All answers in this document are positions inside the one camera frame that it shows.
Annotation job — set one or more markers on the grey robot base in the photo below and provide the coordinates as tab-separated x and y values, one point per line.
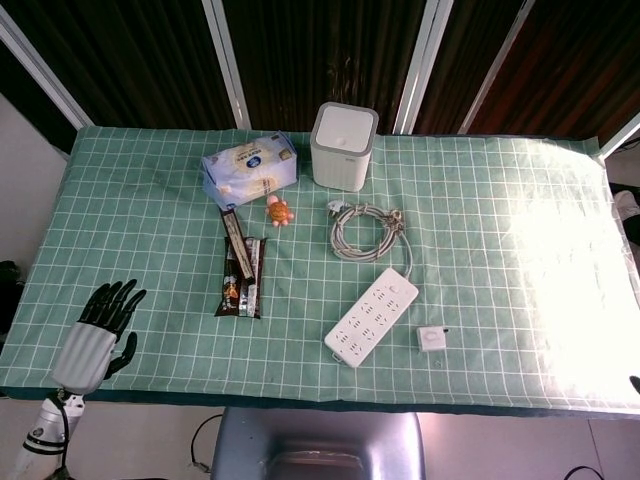
320	445

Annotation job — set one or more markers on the white power strip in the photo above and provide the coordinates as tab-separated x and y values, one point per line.
370	320

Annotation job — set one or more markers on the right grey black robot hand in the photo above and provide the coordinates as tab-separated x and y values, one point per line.
635	384

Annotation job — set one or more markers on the green checked tablecloth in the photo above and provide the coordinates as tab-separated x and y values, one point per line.
150	225

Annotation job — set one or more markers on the slim brown snack box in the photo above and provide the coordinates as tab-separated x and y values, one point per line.
237	242

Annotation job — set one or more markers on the white cube charger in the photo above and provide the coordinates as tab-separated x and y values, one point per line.
431	339

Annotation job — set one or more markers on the white frame post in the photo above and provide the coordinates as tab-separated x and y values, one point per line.
495	65
620	137
422	65
227	65
45	70

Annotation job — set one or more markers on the brown silver snack packet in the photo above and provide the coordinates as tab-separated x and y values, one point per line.
254	290

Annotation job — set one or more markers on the white ribbed trash bin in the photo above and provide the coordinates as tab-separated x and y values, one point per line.
340	150

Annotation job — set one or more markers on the orange turtle toy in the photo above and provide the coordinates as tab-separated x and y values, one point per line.
279	211

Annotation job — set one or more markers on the dark brown curtain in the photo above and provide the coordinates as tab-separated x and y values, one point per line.
140	60

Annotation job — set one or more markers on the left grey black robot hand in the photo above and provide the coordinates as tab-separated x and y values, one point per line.
82	350

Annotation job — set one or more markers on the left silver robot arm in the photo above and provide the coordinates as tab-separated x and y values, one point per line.
42	430

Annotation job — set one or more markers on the blue tissue pack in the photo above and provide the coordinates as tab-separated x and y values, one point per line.
250	170

